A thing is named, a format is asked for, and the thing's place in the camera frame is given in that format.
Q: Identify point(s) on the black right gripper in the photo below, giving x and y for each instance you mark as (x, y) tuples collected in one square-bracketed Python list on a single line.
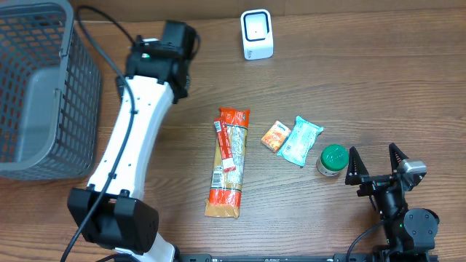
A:
[(378, 181)]

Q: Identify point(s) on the green lid white jar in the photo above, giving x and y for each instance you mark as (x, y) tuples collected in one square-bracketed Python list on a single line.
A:
[(333, 159)]

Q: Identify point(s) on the teal snack packet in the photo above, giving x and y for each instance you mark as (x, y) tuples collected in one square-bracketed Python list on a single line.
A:
[(300, 141)]

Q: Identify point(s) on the small orange box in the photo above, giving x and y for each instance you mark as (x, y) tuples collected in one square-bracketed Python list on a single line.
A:
[(276, 136)]

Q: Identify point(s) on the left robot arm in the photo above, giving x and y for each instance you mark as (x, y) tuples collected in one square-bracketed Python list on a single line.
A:
[(110, 211)]

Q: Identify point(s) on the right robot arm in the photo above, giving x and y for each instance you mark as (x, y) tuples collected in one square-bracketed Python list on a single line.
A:
[(410, 233)]

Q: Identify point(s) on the white barcode scanner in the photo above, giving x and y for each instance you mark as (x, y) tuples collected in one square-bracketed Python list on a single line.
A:
[(257, 34)]

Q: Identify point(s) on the long orange noodle package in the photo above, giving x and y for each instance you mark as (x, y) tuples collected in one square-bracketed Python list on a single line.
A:
[(228, 166)]

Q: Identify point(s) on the grey plastic mesh basket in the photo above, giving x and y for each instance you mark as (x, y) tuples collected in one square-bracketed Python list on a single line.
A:
[(50, 93)]

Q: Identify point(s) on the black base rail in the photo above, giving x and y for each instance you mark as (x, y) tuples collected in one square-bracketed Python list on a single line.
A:
[(338, 257)]

